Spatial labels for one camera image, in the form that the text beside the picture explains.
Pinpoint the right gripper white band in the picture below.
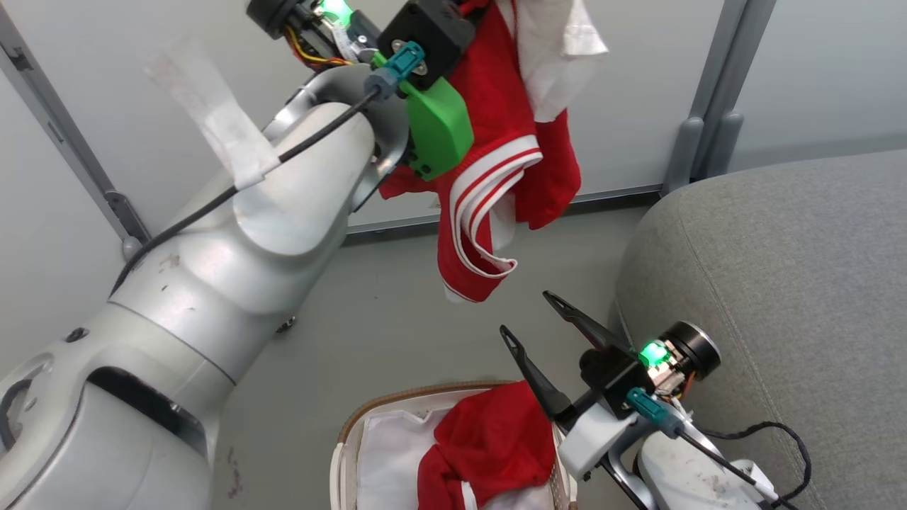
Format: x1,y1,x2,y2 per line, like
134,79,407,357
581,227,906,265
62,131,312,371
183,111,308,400
499,290,721,480

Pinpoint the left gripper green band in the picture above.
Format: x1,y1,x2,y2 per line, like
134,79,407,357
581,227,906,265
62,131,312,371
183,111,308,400
247,0,477,182

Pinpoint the red jersey with white lining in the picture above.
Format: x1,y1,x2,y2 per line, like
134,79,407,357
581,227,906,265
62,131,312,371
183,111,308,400
379,0,609,304

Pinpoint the red white-striped garment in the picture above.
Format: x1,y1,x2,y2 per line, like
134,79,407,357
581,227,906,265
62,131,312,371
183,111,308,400
417,380,558,510

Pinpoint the white basket liner bag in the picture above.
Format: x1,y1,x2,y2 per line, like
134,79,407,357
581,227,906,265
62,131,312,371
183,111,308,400
356,407,562,510

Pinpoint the white laundry basket brown rim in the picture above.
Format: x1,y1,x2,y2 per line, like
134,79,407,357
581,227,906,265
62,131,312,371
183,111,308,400
329,380,579,510

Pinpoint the translucent white tape strip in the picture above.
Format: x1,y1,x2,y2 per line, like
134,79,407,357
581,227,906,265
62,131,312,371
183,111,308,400
144,42,282,191

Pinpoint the grey fabric sofa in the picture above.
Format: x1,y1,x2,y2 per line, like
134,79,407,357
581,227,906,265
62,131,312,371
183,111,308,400
613,149,907,510

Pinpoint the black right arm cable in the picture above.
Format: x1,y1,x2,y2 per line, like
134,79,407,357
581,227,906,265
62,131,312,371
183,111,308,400
626,386,813,510

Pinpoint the grey partition bottom rail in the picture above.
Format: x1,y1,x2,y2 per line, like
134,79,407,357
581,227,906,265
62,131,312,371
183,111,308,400
344,183,665,247

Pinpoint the grey double partition post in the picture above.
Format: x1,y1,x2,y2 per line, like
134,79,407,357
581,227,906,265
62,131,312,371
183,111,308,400
661,0,780,197

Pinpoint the grey slanted partition post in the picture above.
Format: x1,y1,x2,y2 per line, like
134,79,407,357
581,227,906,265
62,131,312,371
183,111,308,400
0,0,153,245

